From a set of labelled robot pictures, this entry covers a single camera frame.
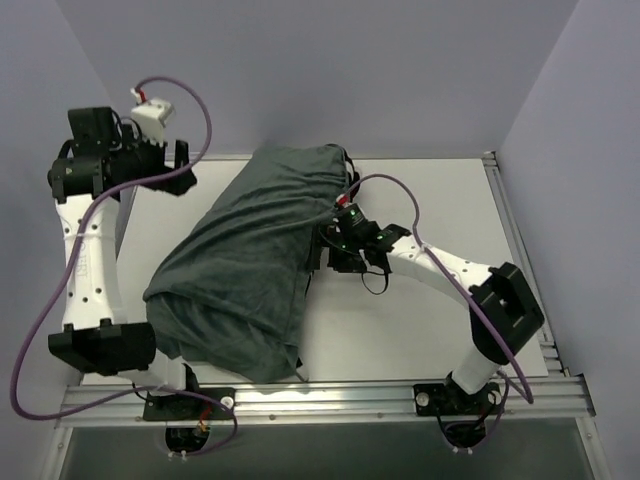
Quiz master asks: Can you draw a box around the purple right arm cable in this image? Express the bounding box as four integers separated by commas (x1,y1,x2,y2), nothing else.
335,172,534,443

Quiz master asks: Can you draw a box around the aluminium right side rail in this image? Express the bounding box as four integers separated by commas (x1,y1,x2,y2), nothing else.
481,151,571,377

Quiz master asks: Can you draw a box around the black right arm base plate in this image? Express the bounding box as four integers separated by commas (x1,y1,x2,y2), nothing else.
412,382,502,417

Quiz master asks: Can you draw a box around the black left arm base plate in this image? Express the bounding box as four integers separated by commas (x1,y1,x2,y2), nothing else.
142,387,236,422

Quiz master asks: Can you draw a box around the aluminium front rail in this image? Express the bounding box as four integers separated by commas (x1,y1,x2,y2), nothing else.
56,375,595,428

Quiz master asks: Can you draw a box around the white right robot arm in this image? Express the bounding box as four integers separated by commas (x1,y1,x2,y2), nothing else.
322,218,545,413

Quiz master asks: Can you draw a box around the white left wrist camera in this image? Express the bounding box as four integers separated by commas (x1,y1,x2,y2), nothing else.
130,93,175,146

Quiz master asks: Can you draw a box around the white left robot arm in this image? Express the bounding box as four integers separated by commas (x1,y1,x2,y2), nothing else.
47,98,202,419

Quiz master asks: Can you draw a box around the aluminium rail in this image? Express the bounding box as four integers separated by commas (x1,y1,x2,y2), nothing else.
56,375,595,428
481,151,571,377

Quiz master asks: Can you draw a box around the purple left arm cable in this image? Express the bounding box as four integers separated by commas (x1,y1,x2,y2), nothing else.
10,75,239,457

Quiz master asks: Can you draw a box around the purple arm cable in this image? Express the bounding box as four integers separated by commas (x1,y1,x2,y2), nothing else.
10,75,239,457
335,172,534,443

